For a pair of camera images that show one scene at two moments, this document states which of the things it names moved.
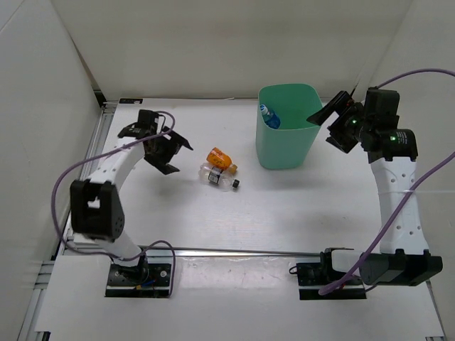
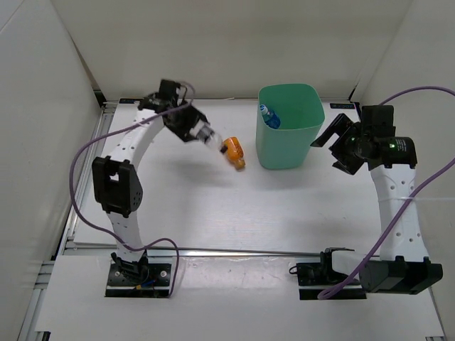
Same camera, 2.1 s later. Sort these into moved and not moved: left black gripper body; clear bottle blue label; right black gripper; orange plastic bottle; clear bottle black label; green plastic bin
Moved: right black gripper; orange plastic bottle; left black gripper body; clear bottle black label
Not moved: green plastic bin; clear bottle blue label
